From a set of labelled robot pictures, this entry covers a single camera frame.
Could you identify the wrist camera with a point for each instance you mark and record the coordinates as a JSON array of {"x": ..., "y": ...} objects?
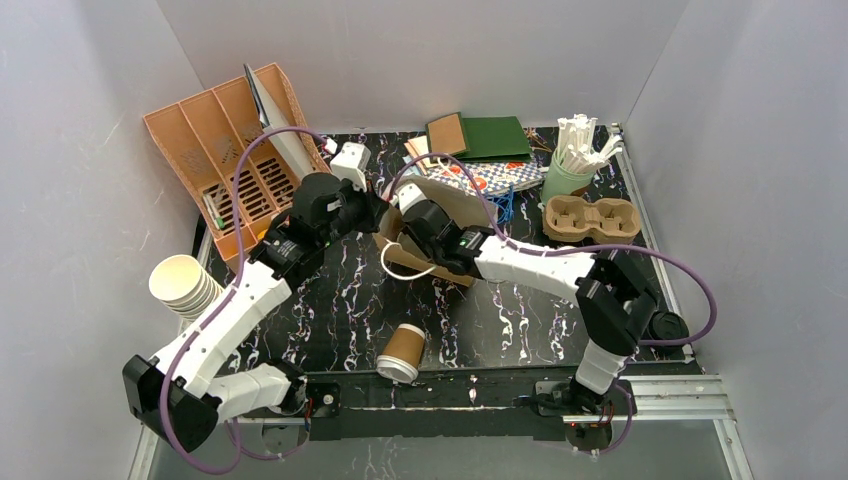
[
  {"x": 350, "y": 164},
  {"x": 407, "y": 196}
]

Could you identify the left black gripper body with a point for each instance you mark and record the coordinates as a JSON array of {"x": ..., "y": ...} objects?
[{"x": 370, "y": 211}]

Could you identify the white board in organizer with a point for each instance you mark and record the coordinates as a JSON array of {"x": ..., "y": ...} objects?
[{"x": 287, "y": 144}]

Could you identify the orange plastic desk organizer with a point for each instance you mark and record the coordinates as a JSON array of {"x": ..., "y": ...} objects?
[{"x": 203, "y": 137}]

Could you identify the blue cord bag handle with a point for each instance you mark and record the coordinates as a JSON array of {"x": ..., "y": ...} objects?
[{"x": 504, "y": 204}]

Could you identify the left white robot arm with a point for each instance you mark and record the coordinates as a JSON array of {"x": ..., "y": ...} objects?
[{"x": 178, "y": 392}]

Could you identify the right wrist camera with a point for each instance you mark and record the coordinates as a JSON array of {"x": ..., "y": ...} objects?
[{"x": 407, "y": 196}]

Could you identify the stack of white paper cups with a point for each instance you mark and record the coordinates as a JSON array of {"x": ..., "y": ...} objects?
[{"x": 183, "y": 285}]

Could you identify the cream and blue bags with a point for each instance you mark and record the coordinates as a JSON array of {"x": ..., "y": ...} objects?
[{"x": 418, "y": 146}]

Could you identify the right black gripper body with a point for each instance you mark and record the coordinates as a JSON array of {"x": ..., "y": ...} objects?
[{"x": 411, "y": 234}]

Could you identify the black cup lid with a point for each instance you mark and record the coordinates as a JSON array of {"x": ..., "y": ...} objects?
[{"x": 667, "y": 326}]

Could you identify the green pen in organizer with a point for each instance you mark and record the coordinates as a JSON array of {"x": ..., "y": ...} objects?
[{"x": 212, "y": 210}]

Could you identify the kraft paper takeout bag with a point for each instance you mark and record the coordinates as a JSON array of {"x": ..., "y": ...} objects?
[{"x": 401, "y": 257}]

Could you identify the stack of pulp cup carriers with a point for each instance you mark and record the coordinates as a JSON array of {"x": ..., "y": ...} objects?
[{"x": 605, "y": 221}]

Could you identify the blue checkered paper bag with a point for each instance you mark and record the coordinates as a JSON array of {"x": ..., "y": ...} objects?
[{"x": 492, "y": 179}]

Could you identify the brown paper coffee cup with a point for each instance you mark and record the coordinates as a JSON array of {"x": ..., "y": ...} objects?
[{"x": 401, "y": 358}]

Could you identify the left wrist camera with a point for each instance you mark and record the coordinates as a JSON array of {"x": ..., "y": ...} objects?
[{"x": 350, "y": 164}]

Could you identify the green cup with straws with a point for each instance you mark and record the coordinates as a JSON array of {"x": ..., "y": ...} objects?
[{"x": 575, "y": 161}]

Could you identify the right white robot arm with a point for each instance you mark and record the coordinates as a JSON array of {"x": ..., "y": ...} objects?
[{"x": 615, "y": 299}]

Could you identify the green paper bag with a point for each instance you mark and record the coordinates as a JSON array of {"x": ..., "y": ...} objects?
[{"x": 479, "y": 139}]

